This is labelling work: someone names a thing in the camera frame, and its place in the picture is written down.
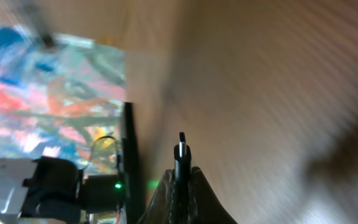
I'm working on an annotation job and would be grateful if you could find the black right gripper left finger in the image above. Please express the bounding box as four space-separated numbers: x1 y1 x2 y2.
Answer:
137 169 175 224

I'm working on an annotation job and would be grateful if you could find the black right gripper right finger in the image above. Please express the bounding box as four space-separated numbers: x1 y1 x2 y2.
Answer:
191 167 237 224

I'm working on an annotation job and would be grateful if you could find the black charging cable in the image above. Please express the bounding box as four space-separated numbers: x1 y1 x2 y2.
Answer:
172 131 194 224

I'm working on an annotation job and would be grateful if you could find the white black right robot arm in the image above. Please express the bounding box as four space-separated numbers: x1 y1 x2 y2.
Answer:
0 157 234 223

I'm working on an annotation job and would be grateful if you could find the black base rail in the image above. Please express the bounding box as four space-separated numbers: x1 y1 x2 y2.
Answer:
121 102 145 224

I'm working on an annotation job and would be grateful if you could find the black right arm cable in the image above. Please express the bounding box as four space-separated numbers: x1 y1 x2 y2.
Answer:
90 135 121 162

